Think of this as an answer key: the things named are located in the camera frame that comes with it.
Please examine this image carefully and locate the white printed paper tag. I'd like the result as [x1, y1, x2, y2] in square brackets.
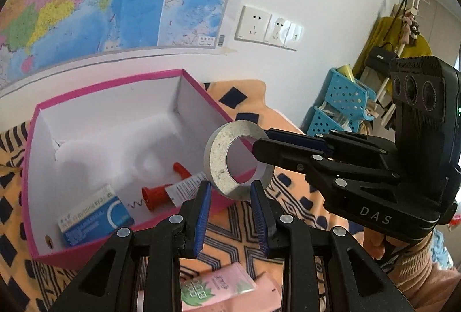
[166, 173, 207, 206]

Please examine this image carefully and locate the orange patterned blanket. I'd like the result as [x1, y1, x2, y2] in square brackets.
[0, 79, 364, 312]

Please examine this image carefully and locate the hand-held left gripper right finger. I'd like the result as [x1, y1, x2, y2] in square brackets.
[250, 180, 411, 312]

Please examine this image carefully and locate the small yellow object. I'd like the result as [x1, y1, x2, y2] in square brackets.
[339, 64, 355, 82]

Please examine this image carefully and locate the white tape roll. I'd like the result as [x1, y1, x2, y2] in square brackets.
[203, 120, 276, 199]

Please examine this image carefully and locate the person's right forearm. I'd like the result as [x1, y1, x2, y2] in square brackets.
[362, 200, 461, 312]

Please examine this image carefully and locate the pink tube with green print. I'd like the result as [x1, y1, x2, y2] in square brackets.
[179, 262, 257, 312]

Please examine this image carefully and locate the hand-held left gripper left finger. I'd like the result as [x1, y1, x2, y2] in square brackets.
[47, 180, 213, 312]

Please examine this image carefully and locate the yellow garment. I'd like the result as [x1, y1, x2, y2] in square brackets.
[351, 16, 433, 82]

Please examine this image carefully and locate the dark blue medicine box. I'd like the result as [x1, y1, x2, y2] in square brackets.
[57, 184, 135, 247]

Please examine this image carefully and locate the black handbag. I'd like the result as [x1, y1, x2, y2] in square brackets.
[364, 45, 397, 72]

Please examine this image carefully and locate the red plastic tool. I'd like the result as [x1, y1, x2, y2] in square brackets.
[141, 162, 191, 212]

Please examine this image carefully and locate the blue plastic basket rack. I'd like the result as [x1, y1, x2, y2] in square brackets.
[310, 67, 375, 136]

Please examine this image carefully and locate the white wall socket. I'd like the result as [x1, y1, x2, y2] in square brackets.
[235, 5, 271, 43]
[283, 22, 304, 51]
[263, 14, 289, 46]

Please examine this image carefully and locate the white coat rack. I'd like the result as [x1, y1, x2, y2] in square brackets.
[375, 0, 431, 127]

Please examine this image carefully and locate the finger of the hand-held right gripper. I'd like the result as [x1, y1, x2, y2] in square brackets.
[251, 137, 401, 191]
[264, 128, 397, 168]

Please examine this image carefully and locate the pink cardboard box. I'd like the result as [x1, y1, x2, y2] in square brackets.
[22, 69, 269, 267]

